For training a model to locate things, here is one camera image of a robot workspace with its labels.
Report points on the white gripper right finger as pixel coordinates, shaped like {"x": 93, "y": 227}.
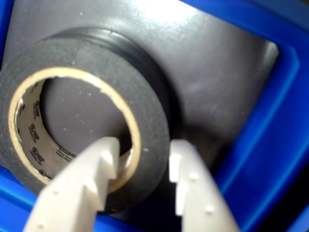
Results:
{"x": 200, "y": 200}

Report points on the black tape roll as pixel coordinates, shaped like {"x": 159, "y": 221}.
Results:
{"x": 149, "y": 120}

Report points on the black square liner pad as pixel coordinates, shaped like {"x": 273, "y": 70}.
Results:
{"x": 217, "y": 72}

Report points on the blue plastic box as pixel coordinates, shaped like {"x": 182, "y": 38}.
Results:
{"x": 277, "y": 145}

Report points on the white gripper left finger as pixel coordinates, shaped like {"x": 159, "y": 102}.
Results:
{"x": 72, "y": 188}

